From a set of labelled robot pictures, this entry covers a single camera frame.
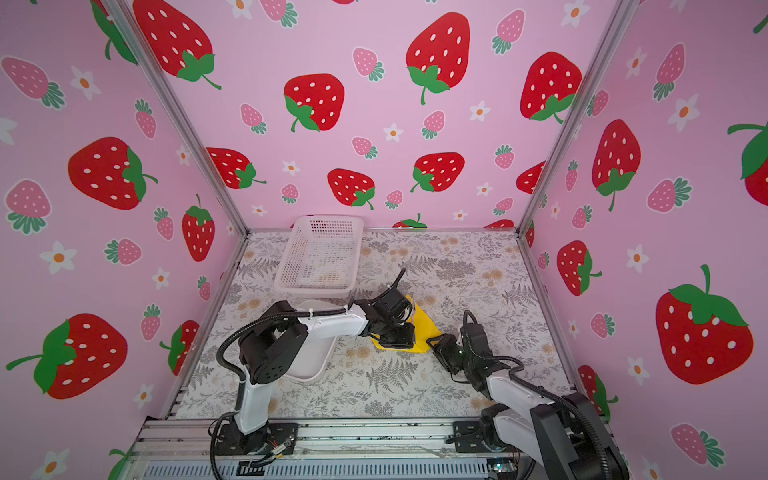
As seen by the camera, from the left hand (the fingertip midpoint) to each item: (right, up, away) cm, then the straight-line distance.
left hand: (418, 346), depth 88 cm
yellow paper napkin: (+2, +4, +3) cm, 5 cm away
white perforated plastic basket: (-36, +27, +23) cm, 50 cm away
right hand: (+3, +1, -1) cm, 3 cm away
